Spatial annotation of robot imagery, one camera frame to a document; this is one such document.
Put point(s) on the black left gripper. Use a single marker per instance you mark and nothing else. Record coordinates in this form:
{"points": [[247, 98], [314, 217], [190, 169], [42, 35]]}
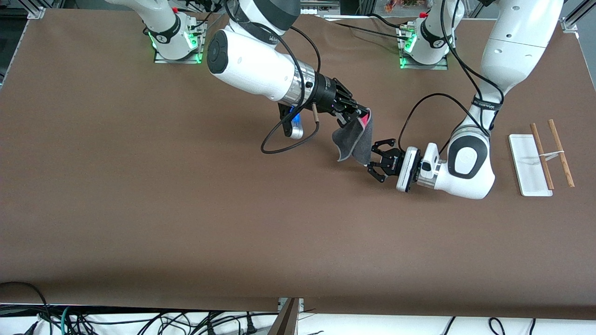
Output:
{"points": [[390, 163]]}

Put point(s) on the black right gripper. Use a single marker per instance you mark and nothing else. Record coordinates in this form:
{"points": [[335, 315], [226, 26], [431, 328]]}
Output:
{"points": [[325, 93]]}

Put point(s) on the grey towel with pink underside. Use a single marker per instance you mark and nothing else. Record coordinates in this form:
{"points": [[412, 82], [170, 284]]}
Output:
{"points": [[356, 139]]}

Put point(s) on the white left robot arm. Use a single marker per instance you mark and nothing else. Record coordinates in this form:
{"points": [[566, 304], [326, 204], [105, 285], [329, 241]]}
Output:
{"points": [[507, 56]]}

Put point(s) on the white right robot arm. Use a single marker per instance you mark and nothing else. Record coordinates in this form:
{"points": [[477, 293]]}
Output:
{"points": [[251, 65]]}

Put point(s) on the white rack cross tie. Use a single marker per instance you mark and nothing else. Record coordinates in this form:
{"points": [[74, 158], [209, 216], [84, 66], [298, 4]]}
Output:
{"points": [[551, 155]]}

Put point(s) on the white flat strip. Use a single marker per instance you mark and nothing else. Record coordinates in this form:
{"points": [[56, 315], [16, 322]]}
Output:
{"points": [[349, 18]]}

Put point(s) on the grey device with white connectors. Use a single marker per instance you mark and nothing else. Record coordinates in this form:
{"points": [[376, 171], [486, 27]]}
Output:
{"points": [[321, 5]]}

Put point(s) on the orange object behind table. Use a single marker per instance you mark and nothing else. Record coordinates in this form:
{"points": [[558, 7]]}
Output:
{"points": [[396, 5]]}

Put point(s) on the wooden chopsticks pair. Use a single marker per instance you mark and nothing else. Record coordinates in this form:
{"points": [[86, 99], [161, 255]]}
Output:
{"points": [[562, 158], [544, 160]]}

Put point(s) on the brown table leg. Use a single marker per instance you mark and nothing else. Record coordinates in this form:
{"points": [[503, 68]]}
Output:
{"points": [[286, 321]]}

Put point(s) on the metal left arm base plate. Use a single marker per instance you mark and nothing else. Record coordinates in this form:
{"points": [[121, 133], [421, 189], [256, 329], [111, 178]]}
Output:
{"points": [[405, 65]]}

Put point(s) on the white rack base plate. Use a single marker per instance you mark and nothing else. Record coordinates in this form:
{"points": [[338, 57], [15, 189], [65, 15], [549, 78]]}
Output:
{"points": [[526, 165]]}

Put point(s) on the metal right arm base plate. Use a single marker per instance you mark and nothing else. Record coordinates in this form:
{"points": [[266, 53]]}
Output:
{"points": [[198, 53]]}

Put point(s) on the aluminium frame corner bracket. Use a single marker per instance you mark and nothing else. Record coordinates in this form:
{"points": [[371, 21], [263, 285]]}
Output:
{"points": [[36, 12], [570, 24]]}

